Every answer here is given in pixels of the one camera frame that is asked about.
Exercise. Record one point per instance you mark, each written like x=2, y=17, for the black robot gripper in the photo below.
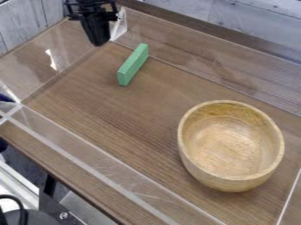
x=103, y=9

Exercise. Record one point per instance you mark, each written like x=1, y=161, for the green rectangular block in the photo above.
x=132, y=64

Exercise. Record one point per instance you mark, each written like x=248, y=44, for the brown wooden bowl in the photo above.
x=230, y=145

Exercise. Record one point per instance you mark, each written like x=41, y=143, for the black table leg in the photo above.
x=49, y=185

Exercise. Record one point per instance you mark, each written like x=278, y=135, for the clear acrylic corner bracket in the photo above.
x=119, y=25

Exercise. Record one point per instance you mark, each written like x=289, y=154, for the clear acrylic barrier wall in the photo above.
x=129, y=197

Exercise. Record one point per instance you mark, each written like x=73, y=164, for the grey metal base plate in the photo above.
x=49, y=213

